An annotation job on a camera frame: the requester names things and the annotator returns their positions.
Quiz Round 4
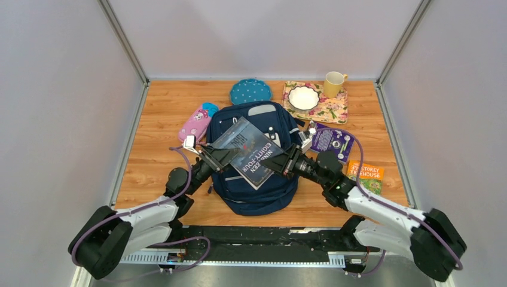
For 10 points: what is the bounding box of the purple paperback book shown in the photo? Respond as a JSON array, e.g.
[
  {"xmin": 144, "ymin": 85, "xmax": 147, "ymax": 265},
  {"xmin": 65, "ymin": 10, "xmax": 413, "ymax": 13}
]
[{"xmin": 310, "ymin": 123, "xmax": 355, "ymax": 163}]

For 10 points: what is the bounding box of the blue polka dot plate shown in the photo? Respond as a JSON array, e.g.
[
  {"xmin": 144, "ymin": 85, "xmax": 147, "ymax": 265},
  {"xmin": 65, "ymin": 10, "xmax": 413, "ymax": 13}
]
[{"xmin": 230, "ymin": 78, "xmax": 273, "ymax": 105}]

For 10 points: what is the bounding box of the orange Treehouse book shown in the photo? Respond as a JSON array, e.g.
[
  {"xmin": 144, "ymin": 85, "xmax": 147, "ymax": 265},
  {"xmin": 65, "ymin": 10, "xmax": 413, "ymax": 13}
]
[{"xmin": 346, "ymin": 160, "xmax": 384, "ymax": 195}]

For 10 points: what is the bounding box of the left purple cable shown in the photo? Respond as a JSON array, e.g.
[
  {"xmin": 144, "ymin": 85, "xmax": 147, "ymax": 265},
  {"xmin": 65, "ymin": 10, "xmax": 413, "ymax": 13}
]
[{"xmin": 70, "ymin": 145, "xmax": 212, "ymax": 283}]

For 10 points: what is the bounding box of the white scalloped bowl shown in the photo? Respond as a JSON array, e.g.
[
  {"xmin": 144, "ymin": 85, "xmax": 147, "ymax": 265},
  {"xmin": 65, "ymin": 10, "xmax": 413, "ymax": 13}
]
[{"xmin": 288, "ymin": 86, "xmax": 320, "ymax": 113}]

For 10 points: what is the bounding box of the yellow ceramic mug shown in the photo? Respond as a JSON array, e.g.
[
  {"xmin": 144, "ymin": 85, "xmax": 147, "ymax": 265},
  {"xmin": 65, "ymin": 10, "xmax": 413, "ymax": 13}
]
[{"xmin": 323, "ymin": 71, "xmax": 348, "ymax": 98}]

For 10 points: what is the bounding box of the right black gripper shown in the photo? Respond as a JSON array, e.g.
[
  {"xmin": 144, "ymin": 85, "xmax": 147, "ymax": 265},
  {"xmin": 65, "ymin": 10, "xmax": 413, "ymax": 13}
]
[{"xmin": 260, "ymin": 143, "xmax": 329, "ymax": 188}]

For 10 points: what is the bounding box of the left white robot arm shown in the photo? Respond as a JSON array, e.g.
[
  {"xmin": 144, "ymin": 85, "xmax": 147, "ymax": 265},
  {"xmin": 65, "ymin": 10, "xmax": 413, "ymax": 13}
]
[{"xmin": 68, "ymin": 144, "xmax": 240, "ymax": 279}]

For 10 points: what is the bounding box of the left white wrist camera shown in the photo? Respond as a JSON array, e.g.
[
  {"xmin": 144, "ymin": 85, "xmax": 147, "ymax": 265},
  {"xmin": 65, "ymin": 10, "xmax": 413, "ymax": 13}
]
[{"xmin": 182, "ymin": 135, "xmax": 201, "ymax": 155}]

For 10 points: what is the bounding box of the navy blue student backpack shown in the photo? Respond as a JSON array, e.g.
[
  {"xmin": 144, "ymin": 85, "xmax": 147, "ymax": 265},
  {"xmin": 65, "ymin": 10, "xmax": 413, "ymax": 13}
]
[{"xmin": 206, "ymin": 100, "xmax": 305, "ymax": 216}]

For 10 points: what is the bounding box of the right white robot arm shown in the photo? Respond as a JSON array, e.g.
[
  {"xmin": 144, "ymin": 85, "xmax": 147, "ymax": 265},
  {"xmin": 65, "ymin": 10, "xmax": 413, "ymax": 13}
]
[{"xmin": 261, "ymin": 145, "xmax": 467, "ymax": 282}]

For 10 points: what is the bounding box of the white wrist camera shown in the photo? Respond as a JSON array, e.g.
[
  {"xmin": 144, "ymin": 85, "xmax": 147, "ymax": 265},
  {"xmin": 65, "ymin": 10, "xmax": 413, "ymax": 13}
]
[
  {"xmin": 182, "ymin": 135, "xmax": 201, "ymax": 155},
  {"xmin": 298, "ymin": 120, "xmax": 317, "ymax": 154}
]

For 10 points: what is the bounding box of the pink cartoon pencil case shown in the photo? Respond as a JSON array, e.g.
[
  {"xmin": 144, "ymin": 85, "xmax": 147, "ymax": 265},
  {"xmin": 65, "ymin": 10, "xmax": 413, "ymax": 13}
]
[{"xmin": 178, "ymin": 102, "xmax": 219, "ymax": 143}]

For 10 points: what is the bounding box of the dark blue 1984 book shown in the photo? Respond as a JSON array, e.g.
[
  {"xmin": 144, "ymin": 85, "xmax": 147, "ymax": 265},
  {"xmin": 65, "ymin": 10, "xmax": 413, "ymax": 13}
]
[{"xmin": 212, "ymin": 117, "xmax": 283, "ymax": 190}]

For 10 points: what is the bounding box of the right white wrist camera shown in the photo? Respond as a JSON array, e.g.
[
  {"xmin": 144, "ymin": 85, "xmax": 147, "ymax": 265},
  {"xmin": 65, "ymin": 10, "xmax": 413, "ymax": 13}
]
[{"xmin": 298, "ymin": 120, "xmax": 317, "ymax": 154}]

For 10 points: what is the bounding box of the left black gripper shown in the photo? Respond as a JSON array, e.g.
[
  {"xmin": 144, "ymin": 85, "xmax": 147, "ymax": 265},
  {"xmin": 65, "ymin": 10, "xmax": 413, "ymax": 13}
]
[{"xmin": 186, "ymin": 144, "xmax": 242, "ymax": 196}]

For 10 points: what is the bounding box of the floral rectangular tray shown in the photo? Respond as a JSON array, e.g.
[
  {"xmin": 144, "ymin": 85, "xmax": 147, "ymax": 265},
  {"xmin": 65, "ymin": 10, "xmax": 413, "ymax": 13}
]
[{"xmin": 281, "ymin": 81, "xmax": 348, "ymax": 124}]

